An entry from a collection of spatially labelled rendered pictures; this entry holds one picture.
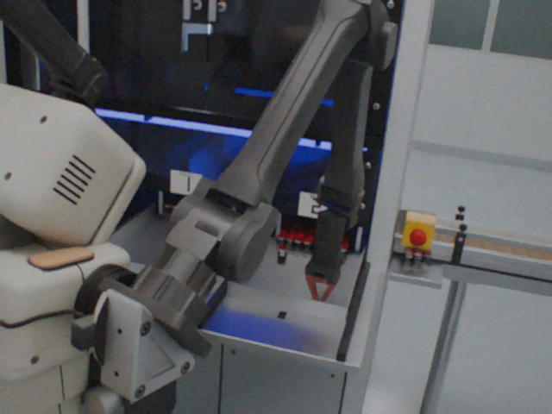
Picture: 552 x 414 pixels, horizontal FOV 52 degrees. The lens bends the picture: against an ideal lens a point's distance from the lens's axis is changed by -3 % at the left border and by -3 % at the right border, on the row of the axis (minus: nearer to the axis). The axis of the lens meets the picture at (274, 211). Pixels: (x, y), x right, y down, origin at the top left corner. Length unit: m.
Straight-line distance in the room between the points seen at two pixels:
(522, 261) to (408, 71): 0.58
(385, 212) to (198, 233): 0.80
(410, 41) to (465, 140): 4.80
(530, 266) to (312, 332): 0.64
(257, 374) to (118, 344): 1.11
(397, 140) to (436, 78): 4.63
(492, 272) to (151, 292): 1.10
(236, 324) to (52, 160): 0.64
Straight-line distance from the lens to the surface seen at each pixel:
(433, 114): 6.01
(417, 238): 1.37
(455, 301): 1.65
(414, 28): 1.30
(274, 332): 1.17
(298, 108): 0.71
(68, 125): 0.65
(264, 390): 1.72
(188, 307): 0.62
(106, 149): 0.68
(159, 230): 1.56
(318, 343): 1.15
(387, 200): 1.38
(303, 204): 1.41
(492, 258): 1.55
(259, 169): 0.69
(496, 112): 6.03
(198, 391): 1.81
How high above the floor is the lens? 1.53
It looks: 22 degrees down
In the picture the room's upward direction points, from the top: 5 degrees clockwise
